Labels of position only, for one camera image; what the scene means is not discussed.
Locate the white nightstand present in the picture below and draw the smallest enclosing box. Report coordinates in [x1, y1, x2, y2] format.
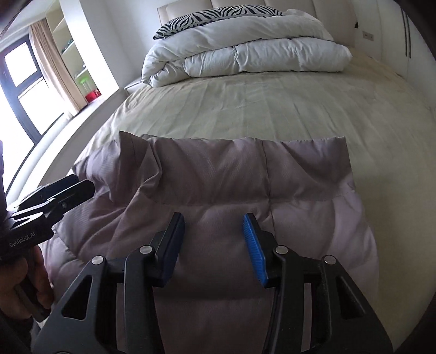
[124, 76, 151, 93]

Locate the dark framed window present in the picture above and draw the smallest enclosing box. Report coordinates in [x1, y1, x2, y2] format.
[0, 42, 66, 146]

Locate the person's left hand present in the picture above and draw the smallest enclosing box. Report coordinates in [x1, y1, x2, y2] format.
[0, 251, 55, 322]

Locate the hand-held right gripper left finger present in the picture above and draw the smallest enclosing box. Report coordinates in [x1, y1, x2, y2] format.
[32, 213, 185, 354]

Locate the beige curtain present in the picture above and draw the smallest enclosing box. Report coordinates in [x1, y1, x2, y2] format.
[29, 19, 83, 114]

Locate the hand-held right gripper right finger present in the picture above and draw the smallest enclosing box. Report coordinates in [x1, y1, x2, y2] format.
[242, 213, 394, 354]

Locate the mauve quilted hooded coat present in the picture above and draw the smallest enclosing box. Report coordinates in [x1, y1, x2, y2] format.
[44, 131, 381, 354]

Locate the white folded duvet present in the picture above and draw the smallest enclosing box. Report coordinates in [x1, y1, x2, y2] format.
[141, 10, 353, 88]

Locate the white open shelf unit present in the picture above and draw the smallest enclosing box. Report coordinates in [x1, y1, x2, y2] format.
[46, 0, 103, 103]

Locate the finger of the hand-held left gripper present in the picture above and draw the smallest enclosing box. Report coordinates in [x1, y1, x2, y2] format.
[20, 175, 79, 207]
[16, 180, 96, 222]

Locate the zebra print pillow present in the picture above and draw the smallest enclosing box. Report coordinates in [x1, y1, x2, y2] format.
[153, 6, 284, 40]

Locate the white wardrobe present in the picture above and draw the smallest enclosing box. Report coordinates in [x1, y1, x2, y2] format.
[354, 0, 436, 104]

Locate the bed with beige sheet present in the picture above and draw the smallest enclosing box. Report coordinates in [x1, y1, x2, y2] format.
[44, 44, 436, 349]

